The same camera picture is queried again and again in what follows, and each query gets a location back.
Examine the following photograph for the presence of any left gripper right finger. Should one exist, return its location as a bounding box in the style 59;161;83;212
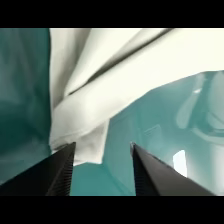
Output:
130;142;215;197

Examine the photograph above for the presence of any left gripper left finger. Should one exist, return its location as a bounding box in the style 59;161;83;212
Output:
0;141;77;197

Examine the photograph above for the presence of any white T-shirt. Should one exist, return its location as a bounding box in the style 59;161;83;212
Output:
48;28;224;167

